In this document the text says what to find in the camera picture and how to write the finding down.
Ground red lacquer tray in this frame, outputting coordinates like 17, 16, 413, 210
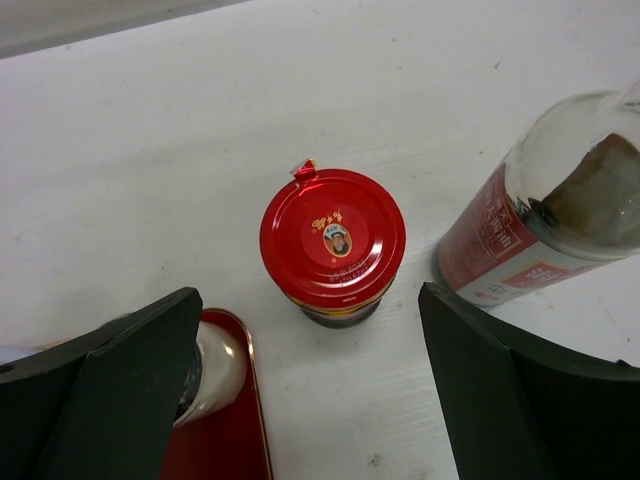
160, 308, 273, 480

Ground black-cap white salt bottle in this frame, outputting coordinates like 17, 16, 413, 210
173, 322, 247, 428

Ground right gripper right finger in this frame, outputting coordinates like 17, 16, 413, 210
418, 283, 639, 479

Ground red-cap dark sauce bottle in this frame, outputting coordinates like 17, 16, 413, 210
259, 159, 406, 329

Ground tall vinegar bottle black cap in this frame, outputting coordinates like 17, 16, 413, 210
433, 84, 639, 307

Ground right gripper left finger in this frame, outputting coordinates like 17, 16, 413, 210
1, 287, 202, 479

